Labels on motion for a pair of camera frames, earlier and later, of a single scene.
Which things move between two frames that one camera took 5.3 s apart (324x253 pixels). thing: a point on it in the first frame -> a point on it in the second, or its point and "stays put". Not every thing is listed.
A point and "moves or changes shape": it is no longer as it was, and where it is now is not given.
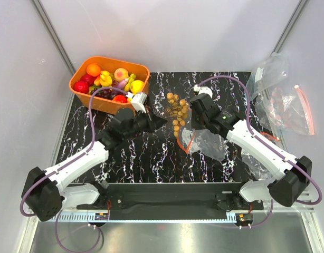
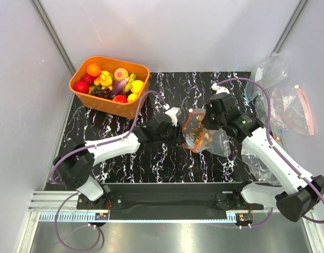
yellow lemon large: (136, 86) stays put
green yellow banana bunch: (131, 79) stays put
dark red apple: (88, 79) stays put
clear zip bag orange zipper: (212, 145) moves or changes shape
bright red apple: (81, 86) stays put
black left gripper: (154, 122) -> (177, 132)
